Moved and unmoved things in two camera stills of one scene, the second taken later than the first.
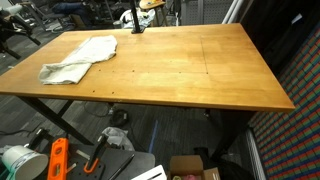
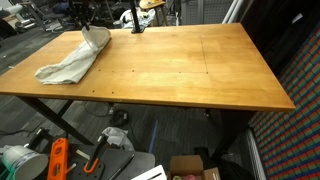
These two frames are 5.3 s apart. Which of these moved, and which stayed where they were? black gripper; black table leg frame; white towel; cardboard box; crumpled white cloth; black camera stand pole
Moved: white towel; black gripper
Stayed: black camera stand pole; black table leg frame; crumpled white cloth; cardboard box
